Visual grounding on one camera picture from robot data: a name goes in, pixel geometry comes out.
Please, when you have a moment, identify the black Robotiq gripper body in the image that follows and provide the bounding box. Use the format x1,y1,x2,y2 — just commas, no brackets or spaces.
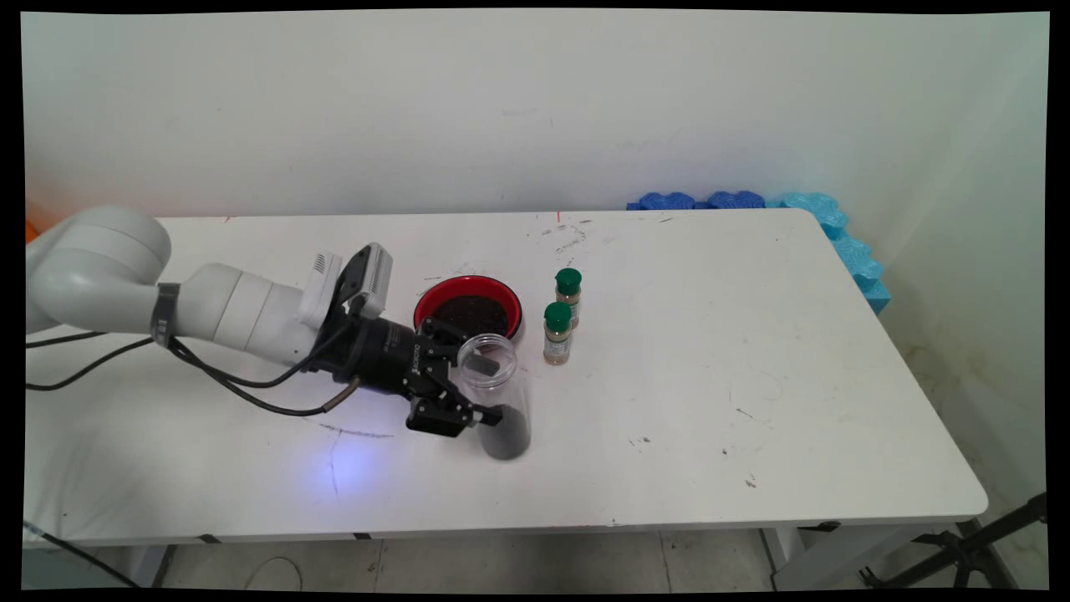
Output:
313,314,461,402

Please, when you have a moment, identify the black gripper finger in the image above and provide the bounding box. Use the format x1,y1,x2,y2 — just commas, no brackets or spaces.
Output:
418,316,502,379
405,380,505,438

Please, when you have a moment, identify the black seeds heap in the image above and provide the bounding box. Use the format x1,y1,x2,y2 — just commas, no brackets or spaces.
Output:
478,404,532,462
432,294,509,337

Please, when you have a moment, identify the clear plastic jar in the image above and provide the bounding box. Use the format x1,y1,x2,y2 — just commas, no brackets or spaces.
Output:
456,334,532,462

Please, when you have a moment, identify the red bowl with black rim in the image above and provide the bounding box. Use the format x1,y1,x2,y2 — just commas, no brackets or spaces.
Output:
413,275,524,342

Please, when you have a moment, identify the green-capped spice bottle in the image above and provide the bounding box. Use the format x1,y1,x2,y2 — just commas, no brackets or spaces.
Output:
555,268,583,329
543,301,574,366

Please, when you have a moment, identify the dark blue foam mat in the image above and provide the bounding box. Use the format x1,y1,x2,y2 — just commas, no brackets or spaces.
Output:
626,191,767,212

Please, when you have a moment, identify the white table leg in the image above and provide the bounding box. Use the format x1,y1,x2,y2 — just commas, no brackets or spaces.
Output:
125,543,178,589
759,523,962,590

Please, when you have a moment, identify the orange foam block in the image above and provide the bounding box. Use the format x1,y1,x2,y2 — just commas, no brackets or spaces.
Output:
25,205,59,245

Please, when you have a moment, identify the light blue foam mat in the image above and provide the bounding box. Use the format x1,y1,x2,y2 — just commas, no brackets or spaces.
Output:
765,191,892,316

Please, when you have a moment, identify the black tripod stand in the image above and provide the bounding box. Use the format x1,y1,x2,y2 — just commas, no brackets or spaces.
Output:
859,492,1047,589

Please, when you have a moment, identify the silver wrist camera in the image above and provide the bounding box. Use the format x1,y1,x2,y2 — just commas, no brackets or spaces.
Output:
298,242,394,331

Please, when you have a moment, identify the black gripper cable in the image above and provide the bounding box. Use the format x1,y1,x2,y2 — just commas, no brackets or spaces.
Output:
25,330,364,417

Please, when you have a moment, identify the black camera cable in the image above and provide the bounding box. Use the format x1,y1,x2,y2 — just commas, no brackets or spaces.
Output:
25,322,356,392

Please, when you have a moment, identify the thin white floor cable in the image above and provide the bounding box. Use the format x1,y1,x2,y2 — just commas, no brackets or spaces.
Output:
245,556,304,590

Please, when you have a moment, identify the black velcro arm strap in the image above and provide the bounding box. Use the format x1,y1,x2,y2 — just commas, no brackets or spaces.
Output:
150,283,181,349

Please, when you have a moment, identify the black floor cable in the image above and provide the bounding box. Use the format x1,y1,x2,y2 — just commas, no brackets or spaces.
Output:
23,520,139,589

